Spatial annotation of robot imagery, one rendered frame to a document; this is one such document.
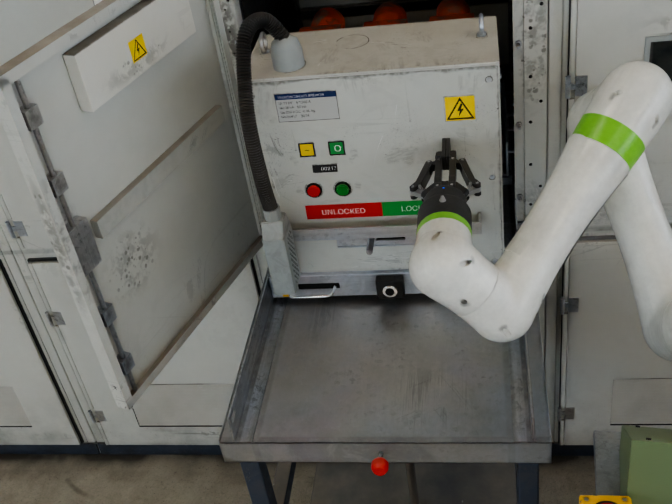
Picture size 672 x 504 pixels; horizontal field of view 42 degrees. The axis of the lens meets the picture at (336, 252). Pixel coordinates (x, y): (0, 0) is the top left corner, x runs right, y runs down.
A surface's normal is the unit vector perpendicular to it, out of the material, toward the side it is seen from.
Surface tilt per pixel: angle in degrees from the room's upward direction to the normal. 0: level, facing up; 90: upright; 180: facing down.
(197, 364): 90
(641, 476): 90
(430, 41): 0
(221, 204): 90
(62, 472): 0
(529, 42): 90
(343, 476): 0
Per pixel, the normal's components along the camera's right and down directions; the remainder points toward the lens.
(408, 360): -0.14, -0.79
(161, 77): 0.90, 0.15
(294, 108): -0.11, 0.61
